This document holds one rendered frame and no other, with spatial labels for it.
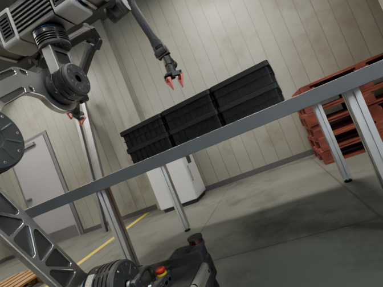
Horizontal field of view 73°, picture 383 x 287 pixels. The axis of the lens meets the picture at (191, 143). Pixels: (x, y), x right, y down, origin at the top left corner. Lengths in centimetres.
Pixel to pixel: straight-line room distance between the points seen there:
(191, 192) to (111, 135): 197
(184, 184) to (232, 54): 210
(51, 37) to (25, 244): 79
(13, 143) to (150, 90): 385
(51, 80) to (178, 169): 272
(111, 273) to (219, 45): 381
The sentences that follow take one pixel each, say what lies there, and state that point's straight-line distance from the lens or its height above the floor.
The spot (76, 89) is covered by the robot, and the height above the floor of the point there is 108.
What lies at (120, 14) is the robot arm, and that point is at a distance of 140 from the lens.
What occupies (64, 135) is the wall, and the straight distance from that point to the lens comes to 558.
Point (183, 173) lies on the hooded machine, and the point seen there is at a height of 45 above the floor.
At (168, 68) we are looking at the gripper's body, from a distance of 162.
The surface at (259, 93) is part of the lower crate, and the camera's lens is 125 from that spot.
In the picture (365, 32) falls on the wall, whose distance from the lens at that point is 442.
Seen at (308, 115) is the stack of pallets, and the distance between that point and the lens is 316.
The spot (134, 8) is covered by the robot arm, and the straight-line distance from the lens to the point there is 174.
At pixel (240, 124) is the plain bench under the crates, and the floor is 68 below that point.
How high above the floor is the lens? 66
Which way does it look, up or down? 2 degrees up
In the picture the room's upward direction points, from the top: 22 degrees counter-clockwise
